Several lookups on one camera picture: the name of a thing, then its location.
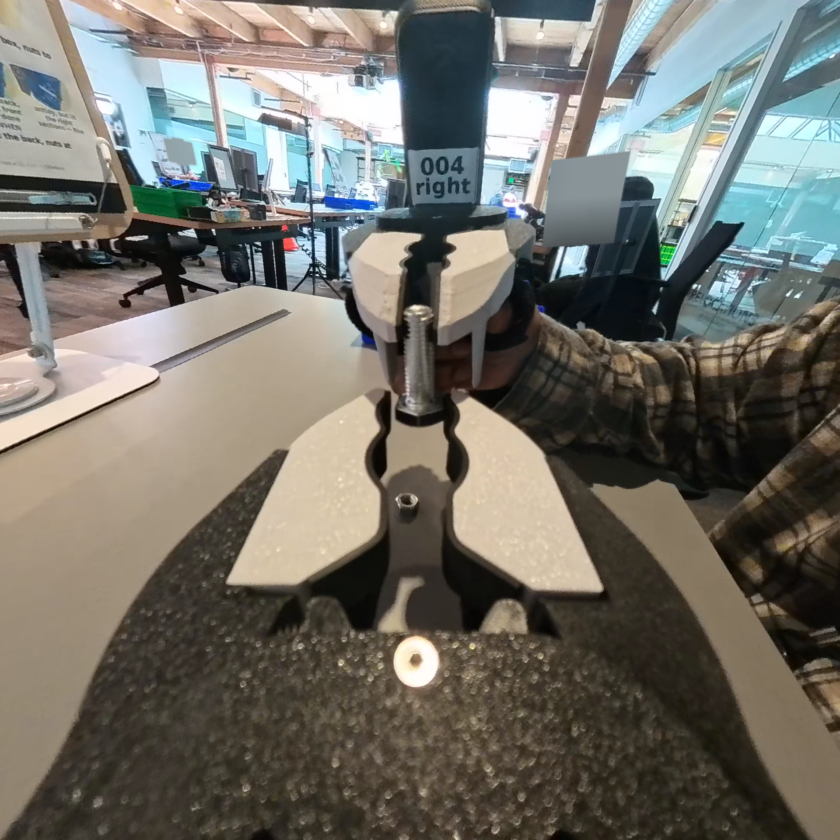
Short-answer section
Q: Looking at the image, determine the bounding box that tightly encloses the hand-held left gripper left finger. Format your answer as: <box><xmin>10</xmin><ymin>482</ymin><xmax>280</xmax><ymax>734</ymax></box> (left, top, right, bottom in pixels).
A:
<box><xmin>225</xmin><ymin>389</ymin><xmax>393</xmax><ymax>597</ymax></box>

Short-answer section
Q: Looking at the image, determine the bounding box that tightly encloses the white metal stand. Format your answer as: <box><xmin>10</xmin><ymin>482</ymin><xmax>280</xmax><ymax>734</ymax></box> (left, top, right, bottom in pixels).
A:
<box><xmin>0</xmin><ymin>138</ymin><xmax>161</xmax><ymax>454</ymax></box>

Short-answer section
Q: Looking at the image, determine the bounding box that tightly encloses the person's plaid shirt torso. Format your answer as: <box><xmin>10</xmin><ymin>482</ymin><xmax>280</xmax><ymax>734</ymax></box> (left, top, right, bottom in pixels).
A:
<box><xmin>709</xmin><ymin>407</ymin><xmax>840</xmax><ymax>736</ymax></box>

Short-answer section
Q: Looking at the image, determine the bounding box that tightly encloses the silver hex bolt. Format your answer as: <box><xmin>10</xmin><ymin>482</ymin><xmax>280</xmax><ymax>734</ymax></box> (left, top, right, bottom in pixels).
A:
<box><xmin>394</xmin><ymin>305</ymin><xmax>455</xmax><ymax>426</ymax></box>

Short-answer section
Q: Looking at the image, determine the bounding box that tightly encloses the black tripod light stand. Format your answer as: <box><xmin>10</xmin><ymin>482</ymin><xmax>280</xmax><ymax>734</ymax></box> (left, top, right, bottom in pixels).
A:
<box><xmin>258</xmin><ymin>112</ymin><xmax>352</xmax><ymax>299</ymax></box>

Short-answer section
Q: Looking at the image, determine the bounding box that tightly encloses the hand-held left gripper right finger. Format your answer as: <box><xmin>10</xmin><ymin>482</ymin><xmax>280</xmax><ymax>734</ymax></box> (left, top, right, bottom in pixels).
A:
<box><xmin>445</xmin><ymin>394</ymin><xmax>605</xmax><ymax>598</ymax></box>

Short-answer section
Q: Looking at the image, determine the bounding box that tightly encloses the wooden desk with black legs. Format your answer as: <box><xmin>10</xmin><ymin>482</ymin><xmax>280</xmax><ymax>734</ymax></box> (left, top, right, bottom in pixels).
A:
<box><xmin>131</xmin><ymin>209</ymin><xmax>311</xmax><ymax>309</ymax></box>
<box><xmin>269</xmin><ymin>200</ymin><xmax>395</xmax><ymax>283</ymax></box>

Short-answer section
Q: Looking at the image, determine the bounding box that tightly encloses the person's right hand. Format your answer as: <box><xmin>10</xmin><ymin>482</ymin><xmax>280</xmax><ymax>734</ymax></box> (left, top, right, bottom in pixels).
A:
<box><xmin>433</xmin><ymin>279</ymin><xmax>546</xmax><ymax>398</ymax></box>

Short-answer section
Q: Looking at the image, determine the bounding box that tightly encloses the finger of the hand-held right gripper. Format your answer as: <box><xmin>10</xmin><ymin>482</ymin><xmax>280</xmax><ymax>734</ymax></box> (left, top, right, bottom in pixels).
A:
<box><xmin>433</xmin><ymin>228</ymin><xmax>518</xmax><ymax>391</ymax></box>
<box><xmin>343</xmin><ymin>231</ymin><xmax>424</xmax><ymax>391</ymax></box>

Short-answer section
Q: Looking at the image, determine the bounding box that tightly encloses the wooden board with instruction sheet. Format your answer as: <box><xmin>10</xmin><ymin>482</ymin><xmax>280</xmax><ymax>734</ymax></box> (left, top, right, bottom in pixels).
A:
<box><xmin>0</xmin><ymin>0</ymin><xmax>135</xmax><ymax>238</ymax></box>

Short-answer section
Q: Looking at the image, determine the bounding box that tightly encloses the wooden post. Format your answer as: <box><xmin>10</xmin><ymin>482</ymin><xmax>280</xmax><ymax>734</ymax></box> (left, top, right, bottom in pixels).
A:
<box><xmin>200</xmin><ymin>52</ymin><xmax>231</xmax><ymax>148</ymax></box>
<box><xmin>564</xmin><ymin>0</ymin><xmax>634</xmax><ymax>158</ymax></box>

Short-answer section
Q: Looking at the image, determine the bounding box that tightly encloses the green plastic bin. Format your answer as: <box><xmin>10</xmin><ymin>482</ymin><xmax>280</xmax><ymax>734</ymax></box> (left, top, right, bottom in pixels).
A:
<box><xmin>129</xmin><ymin>185</ymin><xmax>216</xmax><ymax>219</ymax></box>

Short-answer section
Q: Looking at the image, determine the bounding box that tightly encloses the person's right forearm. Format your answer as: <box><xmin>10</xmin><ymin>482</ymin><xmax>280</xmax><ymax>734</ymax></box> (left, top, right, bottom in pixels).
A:
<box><xmin>492</xmin><ymin>298</ymin><xmax>840</xmax><ymax>490</ymax></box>

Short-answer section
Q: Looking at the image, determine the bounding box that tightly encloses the black computer monitor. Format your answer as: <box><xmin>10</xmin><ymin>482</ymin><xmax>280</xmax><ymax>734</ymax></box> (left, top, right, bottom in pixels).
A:
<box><xmin>205</xmin><ymin>146</ymin><xmax>236</xmax><ymax>194</ymax></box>
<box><xmin>230</xmin><ymin>147</ymin><xmax>260</xmax><ymax>201</ymax></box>

